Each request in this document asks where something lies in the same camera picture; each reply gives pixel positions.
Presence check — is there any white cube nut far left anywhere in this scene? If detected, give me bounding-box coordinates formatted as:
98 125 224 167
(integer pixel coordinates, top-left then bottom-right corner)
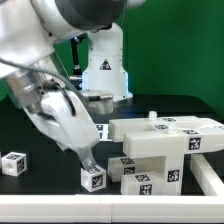
1 152 27 177

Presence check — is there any white cube nut with tag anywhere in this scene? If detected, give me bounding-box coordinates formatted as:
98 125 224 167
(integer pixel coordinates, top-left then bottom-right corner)
81 166 106 192

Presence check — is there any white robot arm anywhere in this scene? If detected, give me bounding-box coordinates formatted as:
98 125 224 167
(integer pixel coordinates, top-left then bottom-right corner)
0 0 146 170

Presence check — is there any white L-shaped border fence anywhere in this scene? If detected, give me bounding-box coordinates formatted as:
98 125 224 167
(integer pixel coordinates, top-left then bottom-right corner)
0 154 224 224

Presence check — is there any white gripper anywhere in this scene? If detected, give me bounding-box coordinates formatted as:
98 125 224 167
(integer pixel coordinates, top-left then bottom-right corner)
24 91 99 171

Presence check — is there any white long side bar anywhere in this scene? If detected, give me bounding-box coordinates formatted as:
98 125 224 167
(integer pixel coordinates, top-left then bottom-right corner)
109 116 224 142
123 127 224 158

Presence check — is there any white chair seat part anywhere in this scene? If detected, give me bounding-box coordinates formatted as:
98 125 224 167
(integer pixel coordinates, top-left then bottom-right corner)
148 111 184 195

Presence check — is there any grey cable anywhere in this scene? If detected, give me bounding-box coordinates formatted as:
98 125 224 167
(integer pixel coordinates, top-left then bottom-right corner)
0 56 91 118

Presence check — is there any white flat chair back panel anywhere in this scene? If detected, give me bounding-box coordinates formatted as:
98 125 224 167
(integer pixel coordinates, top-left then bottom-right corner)
96 124 111 141

